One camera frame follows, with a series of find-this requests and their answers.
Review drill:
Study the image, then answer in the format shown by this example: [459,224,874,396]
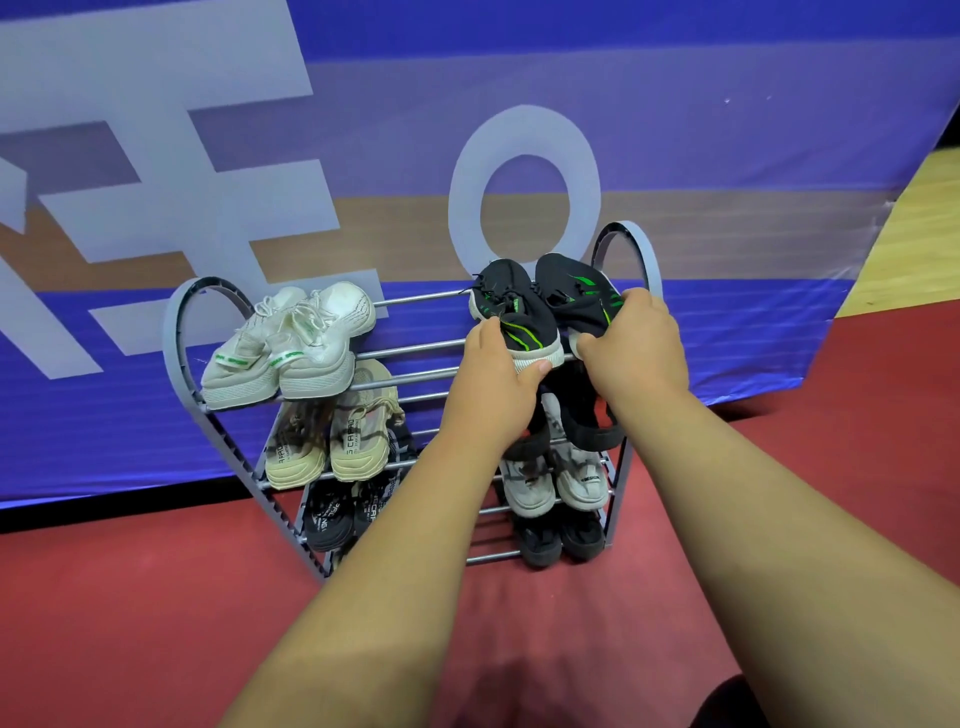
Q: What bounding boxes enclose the person's left hand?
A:
[437,316,554,455]

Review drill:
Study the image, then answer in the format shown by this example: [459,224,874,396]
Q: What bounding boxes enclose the black grey mesh sneaker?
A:
[302,479,363,555]
[350,427,419,543]

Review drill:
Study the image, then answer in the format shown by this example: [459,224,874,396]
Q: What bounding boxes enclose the grey metal shoe rack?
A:
[162,219,665,584]

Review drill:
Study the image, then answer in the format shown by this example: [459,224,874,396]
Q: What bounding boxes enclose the beige grey mesh sneaker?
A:
[263,401,337,493]
[329,358,408,484]

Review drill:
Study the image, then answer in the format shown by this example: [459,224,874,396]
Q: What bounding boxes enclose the person's right hand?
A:
[575,287,693,412]

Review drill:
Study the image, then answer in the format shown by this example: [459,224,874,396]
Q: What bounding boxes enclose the blue printed fabric banner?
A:
[0,0,960,511]

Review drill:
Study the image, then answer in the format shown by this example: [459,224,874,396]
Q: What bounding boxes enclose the person's right forearm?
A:
[611,374,960,728]

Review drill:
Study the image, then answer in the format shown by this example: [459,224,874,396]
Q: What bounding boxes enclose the person's left forearm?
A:
[221,431,519,728]

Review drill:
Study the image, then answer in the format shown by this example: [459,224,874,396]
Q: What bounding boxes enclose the black green-striped sneaker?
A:
[534,252,630,355]
[468,258,566,371]

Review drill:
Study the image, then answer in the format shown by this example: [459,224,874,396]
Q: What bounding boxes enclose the person's black trousers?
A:
[688,674,772,728]

